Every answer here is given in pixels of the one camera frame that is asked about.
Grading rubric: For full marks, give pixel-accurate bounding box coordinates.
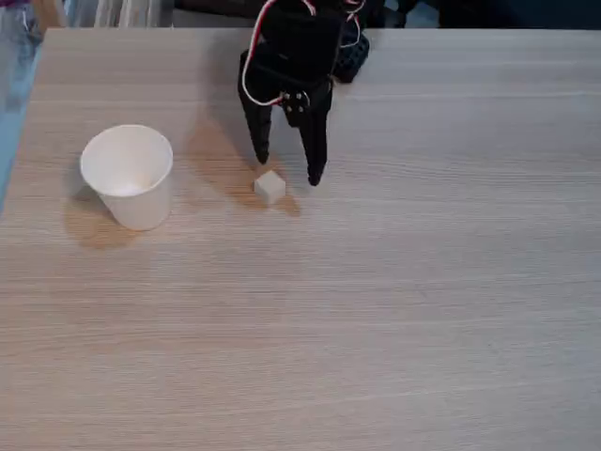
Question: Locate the small white block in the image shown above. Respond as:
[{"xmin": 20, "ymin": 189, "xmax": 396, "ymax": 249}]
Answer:
[{"xmin": 254, "ymin": 169, "xmax": 286, "ymax": 206}]

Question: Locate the white paper cup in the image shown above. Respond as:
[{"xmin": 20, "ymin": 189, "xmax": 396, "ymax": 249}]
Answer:
[{"xmin": 79, "ymin": 123, "xmax": 175, "ymax": 232}]

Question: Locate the pale hanging fabric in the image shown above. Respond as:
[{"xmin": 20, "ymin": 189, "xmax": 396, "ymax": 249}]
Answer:
[{"xmin": 66, "ymin": 0, "xmax": 175, "ymax": 28}]

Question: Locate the person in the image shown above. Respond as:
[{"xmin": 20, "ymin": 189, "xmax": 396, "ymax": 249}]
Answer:
[{"xmin": 0, "ymin": 0, "xmax": 49, "ymax": 117}]

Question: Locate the red and white cable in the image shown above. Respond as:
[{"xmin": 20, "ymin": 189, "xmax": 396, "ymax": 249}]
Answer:
[{"xmin": 240, "ymin": 0, "xmax": 283, "ymax": 109}]

